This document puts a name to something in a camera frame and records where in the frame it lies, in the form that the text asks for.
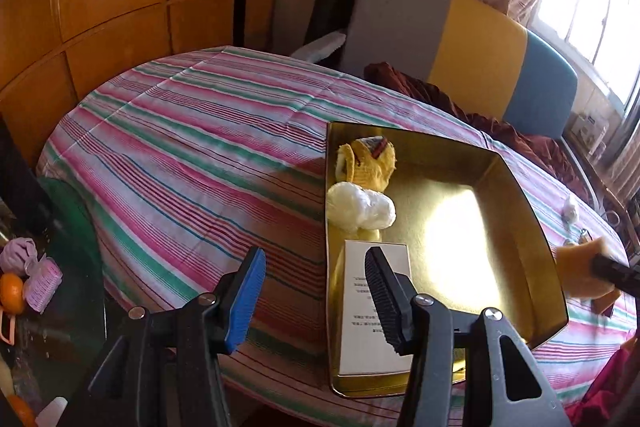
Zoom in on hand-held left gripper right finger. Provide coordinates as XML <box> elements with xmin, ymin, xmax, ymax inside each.
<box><xmin>364</xmin><ymin>246</ymin><xmax>573</xmax><ymax>427</ymax></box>

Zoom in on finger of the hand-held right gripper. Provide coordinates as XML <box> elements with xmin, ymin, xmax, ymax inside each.
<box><xmin>590</xmin><ymin>253</ymin><xmax>640</xmax><ymax>295</ymax></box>

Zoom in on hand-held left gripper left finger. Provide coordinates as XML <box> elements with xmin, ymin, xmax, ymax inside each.
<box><xmin>60</xmin><ymin>247</ymin><xmax>268</xmax><ymax>427</ymax></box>

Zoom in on orange sponge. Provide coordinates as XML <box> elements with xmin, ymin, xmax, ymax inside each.
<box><xmin>556</xmin><ymin>238</ymin><xmax>620</xmax><ymax>314</ymax></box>

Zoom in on rectangular metal tin box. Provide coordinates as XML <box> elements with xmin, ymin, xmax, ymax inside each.
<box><xmin>325</xmin><ymin>121</ymin><xmax>570</xmax><ymax>400</ymax></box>

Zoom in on white paper card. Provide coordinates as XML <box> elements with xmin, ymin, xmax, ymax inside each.
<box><xmin>336</xmin><ymin>239</ymin><xmax>413</xmax><ymax>378</ymax></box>

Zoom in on white crumpled plastic bag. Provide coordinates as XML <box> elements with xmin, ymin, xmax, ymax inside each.
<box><xmin>326</xmin><ymin>181</ymin><xmax>397</xmax><ymax>232</ymax></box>

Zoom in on red garment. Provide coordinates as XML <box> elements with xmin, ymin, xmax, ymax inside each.
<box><xmin>567</xmin><ymin>337</ymin><xmax>640</xmax><ymax>427</ymax></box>

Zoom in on white cardboard box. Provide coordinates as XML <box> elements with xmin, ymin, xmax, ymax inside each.
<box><xmin>570</xmin><ymin>109</ymin><xmax>611</xmax><ymax>152</ymax></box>

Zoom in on striped bedsheet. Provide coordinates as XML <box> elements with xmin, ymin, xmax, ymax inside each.
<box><xmin>35</xmin><ymin>46</ymin><xmax>632</xmax><ymax>427</ymax></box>

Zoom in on green glass table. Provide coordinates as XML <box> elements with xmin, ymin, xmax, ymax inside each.
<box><xmin>0</xmin><ymin>177</ymin><xmax>108</xmax><ymax>427</ymax></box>

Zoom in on pink hair brush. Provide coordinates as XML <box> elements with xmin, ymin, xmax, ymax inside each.
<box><xmin>24</xmin><ymin>257</ymin><xmax>63</xmax><ymax>313</ymax></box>

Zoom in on dark red blanket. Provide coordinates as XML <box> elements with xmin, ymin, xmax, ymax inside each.
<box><xmin>364</xmin><ymin>61</ymin><xmax>591</xmax><ymax>198</ymax></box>

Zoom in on white bottle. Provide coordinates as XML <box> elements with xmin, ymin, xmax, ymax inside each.
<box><xmin>35</xmin><ymin>397</ymin><xmax>68</xmax><ymax>427</ymax></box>

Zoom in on purple cloth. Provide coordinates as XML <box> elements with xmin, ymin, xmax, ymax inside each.
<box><xmin>0</xmin><ymin>237</ymin><xmax>38</xmax><ymax>275</ymax></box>

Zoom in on window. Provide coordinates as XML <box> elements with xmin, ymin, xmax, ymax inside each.
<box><xmin>530</xmin><ymin>0</ymin><xmax>640</xmax><ymax>108</ymax></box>

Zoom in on grey yellow blue headboard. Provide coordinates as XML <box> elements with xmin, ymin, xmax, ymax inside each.
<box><xmin>342</xmin><ymin>0</ymin><xmax>578</xmax><ymax>140</ymax></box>

